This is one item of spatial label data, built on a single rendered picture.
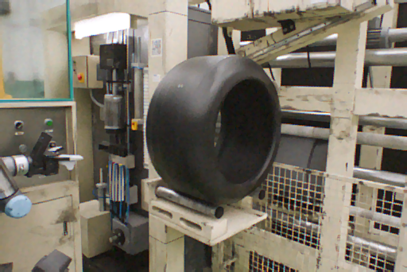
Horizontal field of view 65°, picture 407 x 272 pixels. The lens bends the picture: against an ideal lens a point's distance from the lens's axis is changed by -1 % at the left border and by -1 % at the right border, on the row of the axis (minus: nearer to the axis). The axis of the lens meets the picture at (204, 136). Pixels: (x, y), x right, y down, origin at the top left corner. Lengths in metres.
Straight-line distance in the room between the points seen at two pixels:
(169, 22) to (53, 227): 1.03
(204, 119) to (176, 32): 0.55
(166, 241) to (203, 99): 0.78
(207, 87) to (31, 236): 1.00
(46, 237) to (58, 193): 0.20
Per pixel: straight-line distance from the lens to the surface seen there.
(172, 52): 1.43
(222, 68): 1.12
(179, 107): 1.06
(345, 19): 1.42
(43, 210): 1.58
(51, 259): 0.42
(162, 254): 1.62
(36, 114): 1.54
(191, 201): 1.25
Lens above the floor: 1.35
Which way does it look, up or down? 9 degrees down
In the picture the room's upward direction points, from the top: 1 degrees clockwise
